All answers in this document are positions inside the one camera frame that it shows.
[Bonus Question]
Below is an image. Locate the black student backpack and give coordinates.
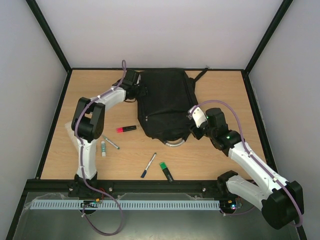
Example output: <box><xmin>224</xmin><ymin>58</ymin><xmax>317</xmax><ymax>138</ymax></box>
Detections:
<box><xmin>112</xmin><ymin>66</ymin><xmax>209</xmax><ymax>148</ymax></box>

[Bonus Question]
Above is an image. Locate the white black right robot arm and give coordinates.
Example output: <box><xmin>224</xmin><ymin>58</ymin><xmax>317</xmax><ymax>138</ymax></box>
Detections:
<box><xmin>188</xmin><ymin>105</ymin><xmax>304</xmax><ymax>230</ymax></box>

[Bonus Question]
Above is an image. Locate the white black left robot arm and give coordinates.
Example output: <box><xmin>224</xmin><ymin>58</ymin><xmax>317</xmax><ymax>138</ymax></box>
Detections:
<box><xmin>69</xmin><ymin>70</ymin><xmax>143</xmax><ymax>198</ymax></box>

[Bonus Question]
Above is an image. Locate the green black highlighter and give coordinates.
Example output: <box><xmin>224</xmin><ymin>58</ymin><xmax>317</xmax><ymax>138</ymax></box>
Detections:
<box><xmin>159</xmin><ymin>162</ymin><xmax>174</xmax><ymax>183</ymax></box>

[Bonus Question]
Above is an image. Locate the blue capped white marker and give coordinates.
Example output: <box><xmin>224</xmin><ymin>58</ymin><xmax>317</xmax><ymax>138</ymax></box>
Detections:
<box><xmin>140</xmin><ymin>152</ymin><xmax>157</xmax><ymax>179</ymax></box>

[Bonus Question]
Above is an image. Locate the pink black highlighter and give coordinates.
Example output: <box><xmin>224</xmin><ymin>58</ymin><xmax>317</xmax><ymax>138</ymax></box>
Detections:
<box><xmin>116</xmin><ymin>125</ymin><xmax>137</xmax><ymax>133</ymax></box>

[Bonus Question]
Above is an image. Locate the white green glue stick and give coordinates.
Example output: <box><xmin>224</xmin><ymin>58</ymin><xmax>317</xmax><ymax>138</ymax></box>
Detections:
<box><xmin>100</xmin><ymin>141</ymin><xmax>106</xmax><ymax>157</ymax></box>

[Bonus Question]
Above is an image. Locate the beige fabric pencil roll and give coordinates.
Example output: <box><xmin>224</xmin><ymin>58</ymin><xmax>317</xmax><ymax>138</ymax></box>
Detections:
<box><xmin>64</xmin><ymin>121</ymin><xmax>79</xmax><ymax>153</ymax></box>

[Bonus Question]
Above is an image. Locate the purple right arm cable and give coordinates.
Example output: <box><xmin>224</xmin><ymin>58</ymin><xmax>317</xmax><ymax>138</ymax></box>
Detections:
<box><xmin>188</xmin><ymin>99</ymin><xmax>305</xmax><ymax>228</ymax></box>

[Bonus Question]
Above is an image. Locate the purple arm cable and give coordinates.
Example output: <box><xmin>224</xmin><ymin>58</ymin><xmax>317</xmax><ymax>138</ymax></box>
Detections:
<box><xmin>188</xmin><ymin>99</ymin><xmax>305</xmax><ymax>228</ymax></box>
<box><xmin>74</xmin><ymin>59</ymin><xmax>128</xmax><ymax>237</ymax></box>

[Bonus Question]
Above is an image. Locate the light blue slotted cable duct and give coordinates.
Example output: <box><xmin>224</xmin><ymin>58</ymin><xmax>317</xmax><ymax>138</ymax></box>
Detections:
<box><xmin>30</xmin><ymin>199</ymin><xmax>220</xmax><ymax>211</ymax></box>

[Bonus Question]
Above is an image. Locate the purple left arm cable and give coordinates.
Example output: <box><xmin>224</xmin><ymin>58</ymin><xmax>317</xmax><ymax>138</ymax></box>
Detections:
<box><xmin>74</xmin><ymin>59</ymin><xmax>128</xmax><ymax>237</ymax></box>

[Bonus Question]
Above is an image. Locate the black aluminium frame rail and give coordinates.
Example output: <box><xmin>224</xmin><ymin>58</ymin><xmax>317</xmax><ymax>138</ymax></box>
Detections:
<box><xmin>23</xmin><ymin>179</ymin><xmax>237</xmax><ymax>200</ymax></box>

